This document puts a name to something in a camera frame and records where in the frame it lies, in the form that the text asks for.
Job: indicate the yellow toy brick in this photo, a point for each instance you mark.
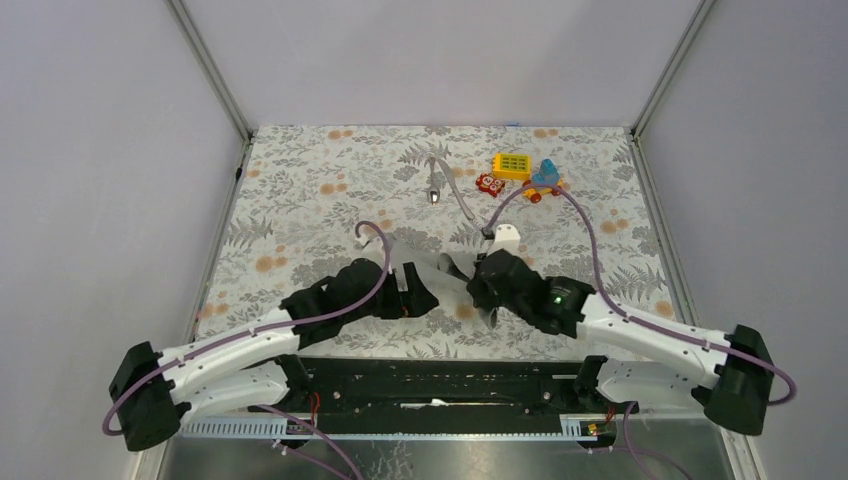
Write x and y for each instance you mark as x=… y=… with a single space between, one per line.
x=512 y=166

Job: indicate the left aluminium frame post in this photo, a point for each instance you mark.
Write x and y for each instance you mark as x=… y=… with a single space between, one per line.
x=195 y=41

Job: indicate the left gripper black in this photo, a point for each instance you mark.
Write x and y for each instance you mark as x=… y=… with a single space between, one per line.
x=413 y=302

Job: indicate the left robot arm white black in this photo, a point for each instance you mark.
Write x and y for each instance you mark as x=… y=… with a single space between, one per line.
x=155 y=393

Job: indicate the white slotted cable duct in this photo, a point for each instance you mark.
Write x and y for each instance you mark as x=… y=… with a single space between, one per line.
x=272 y=428

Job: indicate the red toy block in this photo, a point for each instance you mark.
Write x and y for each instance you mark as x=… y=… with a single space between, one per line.
x=489 y=184

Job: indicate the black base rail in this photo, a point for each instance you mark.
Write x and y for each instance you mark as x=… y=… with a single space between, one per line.
x=426 y=396

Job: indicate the metal spoon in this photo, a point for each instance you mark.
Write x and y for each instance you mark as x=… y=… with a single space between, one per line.
x=434 y=190

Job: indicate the floral tablecloth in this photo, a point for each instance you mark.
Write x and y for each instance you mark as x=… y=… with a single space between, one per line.
x=304 y=188

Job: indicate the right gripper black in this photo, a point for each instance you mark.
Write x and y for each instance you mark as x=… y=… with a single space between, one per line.
x=476 y=290

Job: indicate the aluminium frame post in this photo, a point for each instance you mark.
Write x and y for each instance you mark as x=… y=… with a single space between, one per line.
x=671 y=68
x=195 y=41

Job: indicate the grey cloth napkin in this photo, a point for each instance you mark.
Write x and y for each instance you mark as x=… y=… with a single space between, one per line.
x=440 y=265

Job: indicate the blue yellow toy car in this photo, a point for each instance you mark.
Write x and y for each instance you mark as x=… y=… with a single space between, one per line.
x=546 y=180

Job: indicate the right aluminium frame post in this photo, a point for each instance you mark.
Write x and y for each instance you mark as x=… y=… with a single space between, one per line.
x=671 y=68

